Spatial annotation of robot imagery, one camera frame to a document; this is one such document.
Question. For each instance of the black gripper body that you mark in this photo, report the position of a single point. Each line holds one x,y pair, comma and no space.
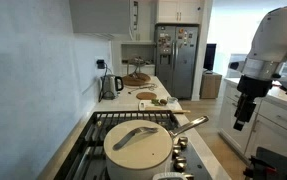
250,89

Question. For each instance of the cream pot lid steel handle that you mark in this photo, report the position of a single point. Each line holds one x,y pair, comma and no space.
144,150

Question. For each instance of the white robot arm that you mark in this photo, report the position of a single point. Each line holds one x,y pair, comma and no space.
262,64

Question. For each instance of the black gas stove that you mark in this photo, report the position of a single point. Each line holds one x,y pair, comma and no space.
87,159

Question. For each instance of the white kitchen island cabinets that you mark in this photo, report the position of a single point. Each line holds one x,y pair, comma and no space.
267,127

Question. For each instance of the black television screen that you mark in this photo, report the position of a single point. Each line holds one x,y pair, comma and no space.
209,57

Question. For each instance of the black device with red parts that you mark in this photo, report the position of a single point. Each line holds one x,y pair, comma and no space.
266,165

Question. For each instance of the small glass bowl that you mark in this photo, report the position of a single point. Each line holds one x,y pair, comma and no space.
172,99

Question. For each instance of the stainless steel refrigerator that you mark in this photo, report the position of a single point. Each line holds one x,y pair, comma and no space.
176,50

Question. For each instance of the white cutting board with food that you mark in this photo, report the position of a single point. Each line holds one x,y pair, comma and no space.
158,104

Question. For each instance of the white upper cabinets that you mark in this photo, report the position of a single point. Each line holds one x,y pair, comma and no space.
178,11

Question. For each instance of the round wooden board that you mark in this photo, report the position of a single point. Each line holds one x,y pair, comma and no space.
136,79

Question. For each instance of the stainless steel electric kettle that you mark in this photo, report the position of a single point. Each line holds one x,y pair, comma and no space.
111,85

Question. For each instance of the black wall plug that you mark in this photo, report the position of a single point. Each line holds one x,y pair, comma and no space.
100,64

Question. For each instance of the white pot with steel handle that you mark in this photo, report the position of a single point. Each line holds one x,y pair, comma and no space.
117,172

